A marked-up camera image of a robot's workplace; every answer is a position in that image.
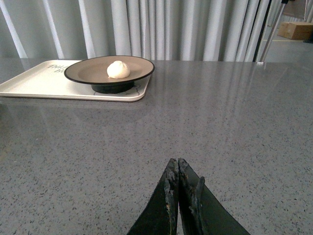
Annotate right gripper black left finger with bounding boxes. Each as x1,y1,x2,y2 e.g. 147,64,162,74
128,159,179,235

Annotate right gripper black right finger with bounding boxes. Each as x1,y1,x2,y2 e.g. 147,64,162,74
178,158,249,235

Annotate white steamed bun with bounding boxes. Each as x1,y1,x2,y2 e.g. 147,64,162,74
107,61,131,79

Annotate tan plate black rim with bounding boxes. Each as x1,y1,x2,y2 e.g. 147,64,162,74
64,55,155,94

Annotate cream bear tray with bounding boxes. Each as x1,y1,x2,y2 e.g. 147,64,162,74
0,60,150,102

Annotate grey pleated curtain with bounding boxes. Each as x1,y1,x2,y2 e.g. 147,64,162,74
0,0,271,62

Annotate cardboard box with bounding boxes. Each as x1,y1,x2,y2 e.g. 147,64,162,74
278,22,313,40

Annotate metal tripod stand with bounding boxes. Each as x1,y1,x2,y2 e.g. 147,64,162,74
257,0,289,64

